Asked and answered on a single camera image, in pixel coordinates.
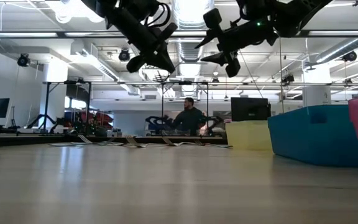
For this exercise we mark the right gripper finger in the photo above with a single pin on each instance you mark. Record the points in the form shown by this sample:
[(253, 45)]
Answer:
[(211, 40), (217, 58)]

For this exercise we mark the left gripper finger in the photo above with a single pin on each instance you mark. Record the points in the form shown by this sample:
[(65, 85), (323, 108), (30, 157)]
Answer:
[(166, 62), (160, 65)]

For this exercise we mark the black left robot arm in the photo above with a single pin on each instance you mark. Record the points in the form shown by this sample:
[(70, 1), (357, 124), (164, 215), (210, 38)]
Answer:
[(120, 15)]

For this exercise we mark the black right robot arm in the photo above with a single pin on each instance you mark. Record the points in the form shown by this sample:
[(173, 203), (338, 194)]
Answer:
[(291, 15)]

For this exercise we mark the black background robot arm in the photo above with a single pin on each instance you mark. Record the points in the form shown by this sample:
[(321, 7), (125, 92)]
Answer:
[(216, 119), (157, 121), (73, 126)]

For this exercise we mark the black ceiling spotlight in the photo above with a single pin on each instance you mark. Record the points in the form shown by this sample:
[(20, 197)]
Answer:
[(23, 60), (350, 56), (287, 78), (124, 55)]

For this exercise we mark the black box-shaped device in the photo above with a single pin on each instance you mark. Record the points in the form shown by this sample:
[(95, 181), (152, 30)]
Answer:
[(250, 109)]

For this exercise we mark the person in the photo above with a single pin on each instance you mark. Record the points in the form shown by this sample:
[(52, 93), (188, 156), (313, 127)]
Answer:
[(190, 119)]

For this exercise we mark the overhead rig crossbar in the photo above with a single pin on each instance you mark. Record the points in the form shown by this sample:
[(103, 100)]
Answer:
[(73, 34)]

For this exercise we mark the yellow plastic bin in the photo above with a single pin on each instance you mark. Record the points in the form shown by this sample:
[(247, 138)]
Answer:
[(247, 135)]

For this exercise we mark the red background bin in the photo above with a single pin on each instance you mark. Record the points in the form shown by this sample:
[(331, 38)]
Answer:
[(95, 118)]

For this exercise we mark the teal plastic bin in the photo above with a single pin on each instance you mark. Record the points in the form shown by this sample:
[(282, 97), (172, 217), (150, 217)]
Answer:
[(315, 140)]

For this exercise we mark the corrugated ceiling duct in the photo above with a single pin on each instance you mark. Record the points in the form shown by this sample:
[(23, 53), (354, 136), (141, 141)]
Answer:
[(190, 51), (337, 49)]

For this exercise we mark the black background rig frame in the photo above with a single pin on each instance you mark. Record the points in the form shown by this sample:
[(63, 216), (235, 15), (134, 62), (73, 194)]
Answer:
[(46, 105), (322, 84), (185, 82)]

